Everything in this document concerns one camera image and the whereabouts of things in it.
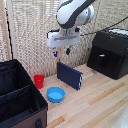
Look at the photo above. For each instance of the red plastic cup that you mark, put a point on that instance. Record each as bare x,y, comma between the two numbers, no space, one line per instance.
39,81

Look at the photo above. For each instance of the cornflower blue bowl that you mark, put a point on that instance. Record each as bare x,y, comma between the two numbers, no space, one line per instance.
56,94

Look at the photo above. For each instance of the dark blue rectangular block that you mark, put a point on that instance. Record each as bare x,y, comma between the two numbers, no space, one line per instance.
69,75

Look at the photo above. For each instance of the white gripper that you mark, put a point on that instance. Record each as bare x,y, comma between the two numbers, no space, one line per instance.
62,39

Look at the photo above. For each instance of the black open fabric bin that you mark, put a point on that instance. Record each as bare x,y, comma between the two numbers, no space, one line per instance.
18,96

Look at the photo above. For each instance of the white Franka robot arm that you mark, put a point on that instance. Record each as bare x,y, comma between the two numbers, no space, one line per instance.
73,13

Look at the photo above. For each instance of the black hard case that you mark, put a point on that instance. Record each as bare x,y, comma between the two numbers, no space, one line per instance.
109,53

